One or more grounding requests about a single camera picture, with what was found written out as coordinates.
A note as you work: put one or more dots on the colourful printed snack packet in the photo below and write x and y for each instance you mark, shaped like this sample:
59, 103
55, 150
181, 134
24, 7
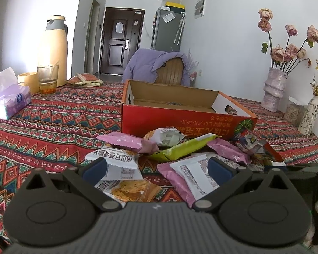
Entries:
247, 140

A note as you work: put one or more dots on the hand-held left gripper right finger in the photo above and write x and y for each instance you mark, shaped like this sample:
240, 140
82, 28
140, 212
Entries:
218, 169

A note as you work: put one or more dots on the dried pink roses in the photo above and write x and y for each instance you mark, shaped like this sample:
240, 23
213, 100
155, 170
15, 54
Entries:
278, 53

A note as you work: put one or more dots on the cream thermos jug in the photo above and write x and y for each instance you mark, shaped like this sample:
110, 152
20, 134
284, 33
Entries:
53, 53

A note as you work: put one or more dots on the dark brown door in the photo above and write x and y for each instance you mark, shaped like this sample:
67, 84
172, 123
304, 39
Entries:
114, 55

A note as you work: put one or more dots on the white textured vase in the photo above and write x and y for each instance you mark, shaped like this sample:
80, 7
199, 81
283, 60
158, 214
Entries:
274, 90

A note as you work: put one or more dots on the purple tissue pack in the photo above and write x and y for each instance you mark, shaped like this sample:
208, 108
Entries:
13, 100

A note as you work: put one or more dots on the white folded umbrella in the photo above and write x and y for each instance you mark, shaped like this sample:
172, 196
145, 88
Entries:
180, 26

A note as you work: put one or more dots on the pink packet with white label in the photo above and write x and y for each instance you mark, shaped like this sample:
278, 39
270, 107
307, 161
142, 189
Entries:
185, 182

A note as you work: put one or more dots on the wooden chair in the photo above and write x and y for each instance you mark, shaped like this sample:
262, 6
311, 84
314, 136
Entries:
171, 71

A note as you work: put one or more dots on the white wall panel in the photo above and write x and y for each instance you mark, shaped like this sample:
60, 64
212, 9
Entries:
200, 8

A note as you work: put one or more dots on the red cardboard box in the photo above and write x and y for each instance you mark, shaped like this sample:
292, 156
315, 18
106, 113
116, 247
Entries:
175, 116

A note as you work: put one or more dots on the paper sheet on refrigerator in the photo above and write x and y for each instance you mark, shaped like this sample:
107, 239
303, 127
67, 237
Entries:
168, 17

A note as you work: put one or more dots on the pink snack packet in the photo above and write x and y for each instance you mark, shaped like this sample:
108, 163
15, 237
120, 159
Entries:
228, 150
127, 143

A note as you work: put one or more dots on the dried lavender bunch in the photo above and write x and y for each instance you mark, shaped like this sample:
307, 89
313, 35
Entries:
192, 60

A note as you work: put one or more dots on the cream round cup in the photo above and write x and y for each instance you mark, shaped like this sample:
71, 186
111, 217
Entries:
29, 82

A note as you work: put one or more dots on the grey refrigerator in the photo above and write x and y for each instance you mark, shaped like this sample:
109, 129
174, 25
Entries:
164, 34

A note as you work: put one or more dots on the white floral vase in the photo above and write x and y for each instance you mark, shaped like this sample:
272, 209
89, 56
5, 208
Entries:
308, 119

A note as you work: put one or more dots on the yellow box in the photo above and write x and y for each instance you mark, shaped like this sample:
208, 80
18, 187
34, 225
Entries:
175, 4

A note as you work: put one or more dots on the glass jar with lid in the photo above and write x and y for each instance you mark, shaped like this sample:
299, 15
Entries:
291, 112

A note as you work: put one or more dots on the yellow-green snack packet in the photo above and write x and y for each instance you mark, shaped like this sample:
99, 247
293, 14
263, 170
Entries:
185, 146

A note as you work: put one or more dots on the purple jacket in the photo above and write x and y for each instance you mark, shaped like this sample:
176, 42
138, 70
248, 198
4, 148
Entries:
143, 63

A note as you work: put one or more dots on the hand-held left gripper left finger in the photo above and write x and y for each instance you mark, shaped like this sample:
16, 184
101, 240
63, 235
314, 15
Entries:
95, 168

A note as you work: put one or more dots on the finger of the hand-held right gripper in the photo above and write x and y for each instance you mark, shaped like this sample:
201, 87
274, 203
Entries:
302, 169

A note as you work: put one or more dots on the glass cup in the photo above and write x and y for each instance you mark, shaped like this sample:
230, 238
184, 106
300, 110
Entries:
47, 82

